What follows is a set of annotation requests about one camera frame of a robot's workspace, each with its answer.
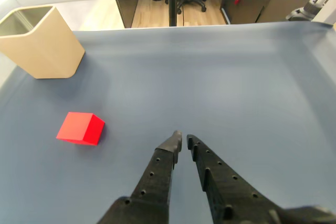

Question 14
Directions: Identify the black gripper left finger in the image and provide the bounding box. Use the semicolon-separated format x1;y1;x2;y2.
96;130;183;224

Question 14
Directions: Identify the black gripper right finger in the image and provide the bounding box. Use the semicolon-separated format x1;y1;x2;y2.
186;134;289;224

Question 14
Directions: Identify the red cube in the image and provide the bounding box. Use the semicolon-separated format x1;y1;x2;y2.
55;111;106;146

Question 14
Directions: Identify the beige rounded box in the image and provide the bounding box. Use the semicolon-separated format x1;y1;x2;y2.
0;5;86;80

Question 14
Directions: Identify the black tripod stand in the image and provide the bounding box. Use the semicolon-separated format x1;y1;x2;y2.
169;0;179;27

